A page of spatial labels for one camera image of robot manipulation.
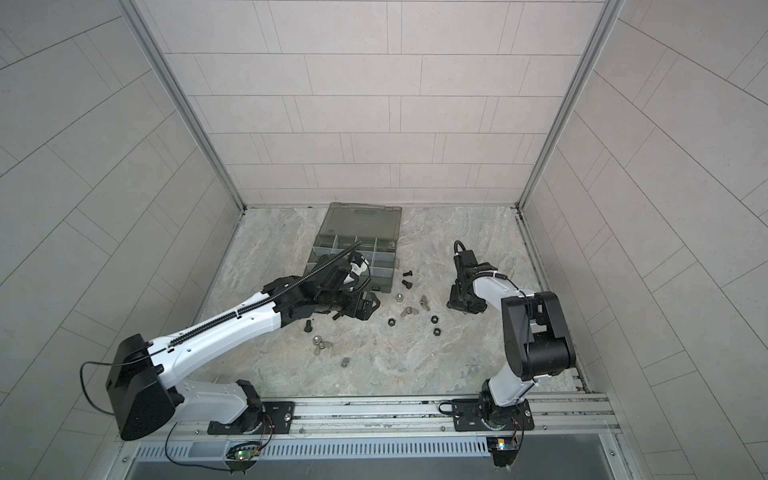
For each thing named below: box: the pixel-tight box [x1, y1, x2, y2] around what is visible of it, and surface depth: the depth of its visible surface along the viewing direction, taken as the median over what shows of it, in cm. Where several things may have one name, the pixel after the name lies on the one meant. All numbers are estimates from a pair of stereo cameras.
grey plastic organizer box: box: [303, 202, 402, 293], surface depth 112 cm
